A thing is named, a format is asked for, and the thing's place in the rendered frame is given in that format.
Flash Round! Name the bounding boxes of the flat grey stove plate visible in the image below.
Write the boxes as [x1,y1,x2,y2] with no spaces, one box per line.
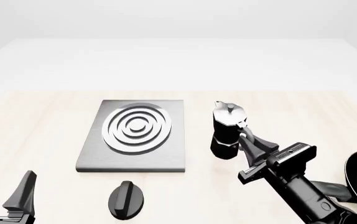
[75,99,187,174]

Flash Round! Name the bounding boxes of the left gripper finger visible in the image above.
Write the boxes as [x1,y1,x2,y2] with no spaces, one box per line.
[2,170,37,217]

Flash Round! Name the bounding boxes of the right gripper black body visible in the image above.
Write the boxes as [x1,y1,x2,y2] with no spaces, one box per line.
[238,142,318,188]

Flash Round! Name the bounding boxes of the black and silver moka pot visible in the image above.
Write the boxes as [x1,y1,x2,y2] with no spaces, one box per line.
[210,100,249,161]

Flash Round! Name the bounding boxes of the round black stove knob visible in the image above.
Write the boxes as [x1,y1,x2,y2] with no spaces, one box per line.
[108,180,146,221]

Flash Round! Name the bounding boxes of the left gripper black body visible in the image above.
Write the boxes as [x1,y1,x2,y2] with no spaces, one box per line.
[0,214,37,224]

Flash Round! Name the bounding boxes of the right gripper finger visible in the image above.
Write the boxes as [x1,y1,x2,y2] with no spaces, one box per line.
[239,134,268,169]
[241,127,281,156]

